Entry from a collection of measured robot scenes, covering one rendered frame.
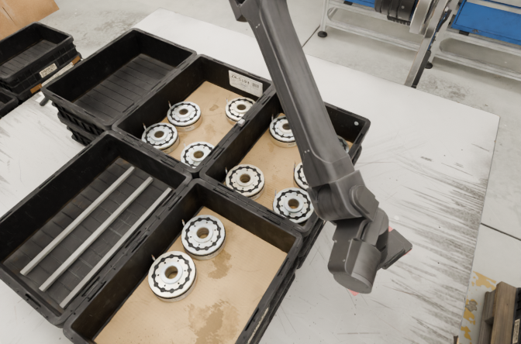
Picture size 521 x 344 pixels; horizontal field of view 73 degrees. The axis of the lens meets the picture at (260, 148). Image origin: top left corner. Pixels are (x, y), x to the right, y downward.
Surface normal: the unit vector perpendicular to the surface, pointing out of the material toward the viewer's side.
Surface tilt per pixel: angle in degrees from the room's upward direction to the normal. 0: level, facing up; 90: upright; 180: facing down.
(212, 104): 0
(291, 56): 39
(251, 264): 0
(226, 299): 0
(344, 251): 51
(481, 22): 90
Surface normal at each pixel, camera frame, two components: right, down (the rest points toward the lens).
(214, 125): 0.00, -0.64
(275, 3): 0.57, -0.06
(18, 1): 0.83, 0.18
